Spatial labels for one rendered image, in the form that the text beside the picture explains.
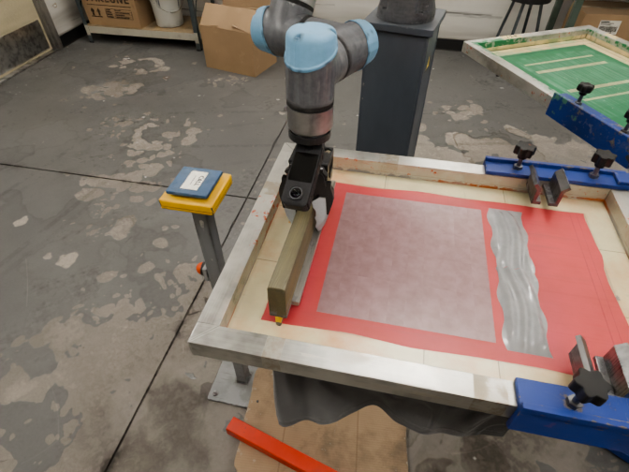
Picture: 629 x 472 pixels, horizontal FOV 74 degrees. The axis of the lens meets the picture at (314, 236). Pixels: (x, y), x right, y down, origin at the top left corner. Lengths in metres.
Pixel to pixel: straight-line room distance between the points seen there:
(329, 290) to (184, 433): 1.08
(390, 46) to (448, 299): 0.71
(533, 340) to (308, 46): 0.57
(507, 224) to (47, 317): 1.91
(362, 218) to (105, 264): 1.66
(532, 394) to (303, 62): 0.56
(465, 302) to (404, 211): 0.26
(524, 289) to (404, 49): 0.69
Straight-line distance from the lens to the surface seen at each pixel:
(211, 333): 0.69
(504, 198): 1.04
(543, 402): 0.68
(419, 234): 0.89
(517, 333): 0.78
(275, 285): 0.65
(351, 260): 0.81
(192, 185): 1.00
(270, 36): 0.79
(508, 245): 0.91
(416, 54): 1.21
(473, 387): 0.66
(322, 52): 0.63
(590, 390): 0.64
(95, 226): 2.57
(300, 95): 0.65
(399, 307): 0.76
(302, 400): 0.98
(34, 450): 1.91
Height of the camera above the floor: 1.55
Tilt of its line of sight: 44 degrees down
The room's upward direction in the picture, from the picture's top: straight up
